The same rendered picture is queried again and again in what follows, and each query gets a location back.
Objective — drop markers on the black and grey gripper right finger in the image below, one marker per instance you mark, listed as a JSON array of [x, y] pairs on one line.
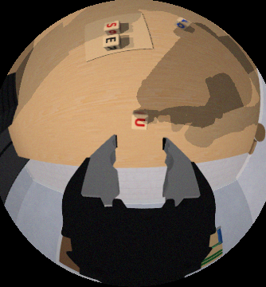
[[186, 185]]

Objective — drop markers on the beige letter block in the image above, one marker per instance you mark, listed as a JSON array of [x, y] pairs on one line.
[[112, 42], [139, 120], [182, 23], [111, 28]]

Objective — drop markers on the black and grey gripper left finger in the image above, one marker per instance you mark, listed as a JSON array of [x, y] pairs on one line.
[[94, 184]]

